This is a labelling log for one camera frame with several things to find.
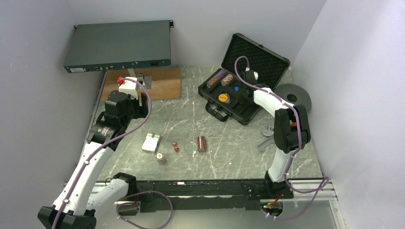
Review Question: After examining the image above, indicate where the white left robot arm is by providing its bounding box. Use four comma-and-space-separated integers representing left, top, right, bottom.
37, 91, 151, 229

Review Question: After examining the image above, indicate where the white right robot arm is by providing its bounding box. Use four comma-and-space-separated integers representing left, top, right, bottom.
239, 82, 311, 198

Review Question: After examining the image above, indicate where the black poker set case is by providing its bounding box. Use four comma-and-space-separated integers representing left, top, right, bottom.
198, 33, 290, 125

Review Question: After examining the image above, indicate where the Texas Hold'em card box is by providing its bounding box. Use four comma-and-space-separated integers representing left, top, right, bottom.
141, 133, 160, 153

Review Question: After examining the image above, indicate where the yellow big blind button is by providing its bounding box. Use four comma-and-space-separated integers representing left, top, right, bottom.
218, 93, 231, 104

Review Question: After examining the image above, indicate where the brown white chip stack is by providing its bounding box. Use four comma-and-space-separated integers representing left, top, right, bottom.
221, 74, 234, 86

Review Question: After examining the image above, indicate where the brown purple chip stack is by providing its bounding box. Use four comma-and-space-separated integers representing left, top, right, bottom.
206, 69, 227, 88

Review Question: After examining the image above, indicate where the wooden board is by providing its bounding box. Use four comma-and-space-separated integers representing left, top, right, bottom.
101, 67, 181, 102

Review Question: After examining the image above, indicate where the orange blue chip stack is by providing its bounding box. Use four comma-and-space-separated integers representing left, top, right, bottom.
155, 152, 167, 165

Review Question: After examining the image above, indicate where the dark grey round disc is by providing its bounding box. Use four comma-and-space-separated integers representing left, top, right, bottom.
274, 83, 312, 111

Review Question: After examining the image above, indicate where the red brown chip stack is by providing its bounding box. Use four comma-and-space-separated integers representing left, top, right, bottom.
197, 136, 206, 152

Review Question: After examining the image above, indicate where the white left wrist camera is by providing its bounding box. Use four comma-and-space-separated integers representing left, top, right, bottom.
117, 77, 139, 97

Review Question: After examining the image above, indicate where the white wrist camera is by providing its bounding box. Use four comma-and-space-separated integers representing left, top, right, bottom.
243, 70, 258, 84
117, 77, 139, 97

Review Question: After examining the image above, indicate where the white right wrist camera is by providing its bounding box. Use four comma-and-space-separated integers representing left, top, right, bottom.
243, 70, 258, 84

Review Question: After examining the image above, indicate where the grey metal stand bracket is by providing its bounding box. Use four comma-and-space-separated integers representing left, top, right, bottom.
128, 69, 152, 90

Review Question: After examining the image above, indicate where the red handled adjustable wrench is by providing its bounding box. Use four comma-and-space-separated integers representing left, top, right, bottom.
261, 125, 274, 137

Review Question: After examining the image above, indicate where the grey rack network switch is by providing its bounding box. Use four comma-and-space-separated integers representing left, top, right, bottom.
64, 20, 174, 73

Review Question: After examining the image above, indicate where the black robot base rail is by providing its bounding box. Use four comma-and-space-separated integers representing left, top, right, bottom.
122, 178, 294, 213

